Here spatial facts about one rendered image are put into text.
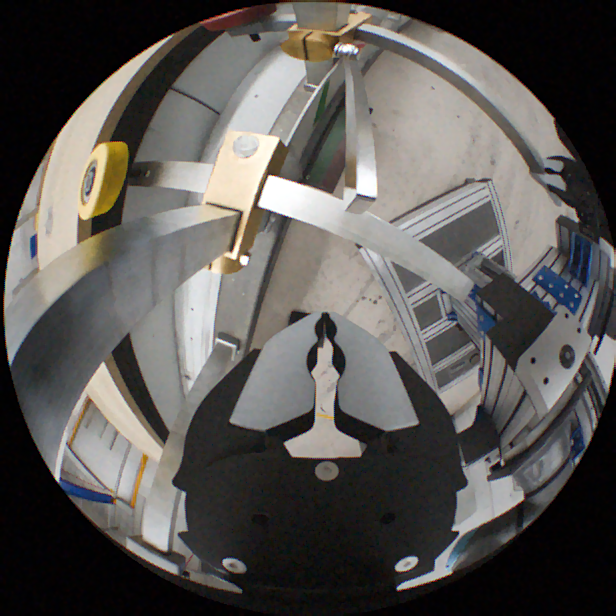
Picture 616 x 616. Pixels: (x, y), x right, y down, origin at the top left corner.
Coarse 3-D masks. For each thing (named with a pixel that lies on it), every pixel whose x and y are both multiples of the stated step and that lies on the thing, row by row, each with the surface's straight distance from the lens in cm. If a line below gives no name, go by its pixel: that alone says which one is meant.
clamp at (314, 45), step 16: (352, 16) 30; (368, 16) 31; (288, 32) 24; (304, 32) 23; (320, 32) 23; (336, 32) 23; (352, 32) 26; (288, 48) 24; (304, 48) 23; (320, 48) 22
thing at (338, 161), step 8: (344, 136) 32; (344, 144) 31; (336, 152) 31; (344, 152) 31; (336, 160) 30; (344, 160) 31; (328, 168) 30; (336, 168) 30; (328, 176) 30; (336, 176) 30; (328, 184) 30
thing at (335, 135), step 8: (344, 112) 34; (336, 120) 33; (344, 120) 33; (336, 128) 32; (344, 128) 32; (328, 136) 32; (336, 136) 32; (328, 144) 31; (336, 144) 31; (320, 152) 31; (328, 152) 31; (320, 160) 30; (328, 160) 30; (312, 168) 30; (320, 168) 30; (312, 176) 30; (320, 176) 30
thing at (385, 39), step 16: (272, 16) 33; (288, 16) 31; (240, 32) 33; (256, 32) 33; (368, 32) 27; (384, 32) 28; (384, 48) 28; (400, 48) 27; (416, 48) 27; (432, 64) 28; (448, 64) 28; (448, 80) 29; (464, 80) 28; (480, 96) 29; (496, 112) 30; (512, 128) 31; (528, 144) 33; (528, 160) 34
